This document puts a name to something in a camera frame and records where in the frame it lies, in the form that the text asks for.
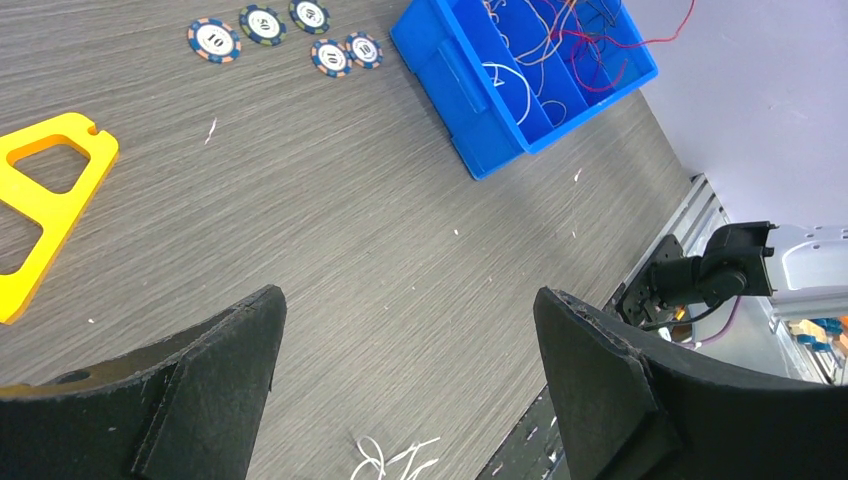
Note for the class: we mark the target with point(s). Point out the poker chip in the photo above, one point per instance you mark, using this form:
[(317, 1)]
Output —
[(262, 25), (310, 16), (330, 58), (214, 40), (364, 50)]

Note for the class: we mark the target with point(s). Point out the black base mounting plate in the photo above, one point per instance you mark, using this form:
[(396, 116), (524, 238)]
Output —
[(600, 415)]

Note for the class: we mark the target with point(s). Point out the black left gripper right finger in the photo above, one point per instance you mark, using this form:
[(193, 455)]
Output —
[(737, 423)]

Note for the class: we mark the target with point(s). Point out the blue plastic divided tray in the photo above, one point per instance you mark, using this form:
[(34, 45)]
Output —
[(510, 78)]

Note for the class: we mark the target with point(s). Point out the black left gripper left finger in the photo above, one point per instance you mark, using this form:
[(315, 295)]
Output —
[(188, 406)]

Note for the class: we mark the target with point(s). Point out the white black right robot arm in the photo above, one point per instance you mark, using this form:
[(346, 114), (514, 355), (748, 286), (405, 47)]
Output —
[(757, 259)]

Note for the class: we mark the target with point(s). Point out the yellow plastic tool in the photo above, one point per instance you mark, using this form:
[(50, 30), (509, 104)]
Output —
[(55, 213)]

